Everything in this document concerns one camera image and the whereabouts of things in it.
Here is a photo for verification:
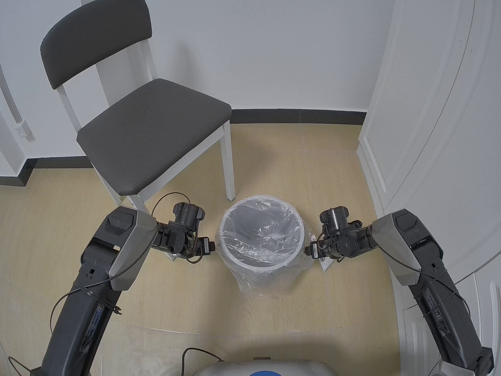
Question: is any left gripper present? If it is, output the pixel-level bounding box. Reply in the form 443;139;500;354
184;236;217;264

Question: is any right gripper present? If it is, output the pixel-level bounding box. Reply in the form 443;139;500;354
309;238;341;261

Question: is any clear plastic bag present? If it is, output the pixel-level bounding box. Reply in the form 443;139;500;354
214;194;319;298

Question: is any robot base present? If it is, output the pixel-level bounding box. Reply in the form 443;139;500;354
194;361;333;376

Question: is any grey trash bin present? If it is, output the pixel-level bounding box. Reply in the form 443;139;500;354
217;196;306;295

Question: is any grey and white chair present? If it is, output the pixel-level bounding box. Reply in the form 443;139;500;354
40;0;235;261

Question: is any black cable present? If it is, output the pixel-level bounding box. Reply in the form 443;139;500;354
150;191;194;216
182;348;225;373

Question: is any white cable duct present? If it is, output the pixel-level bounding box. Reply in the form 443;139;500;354
0;59;24;126

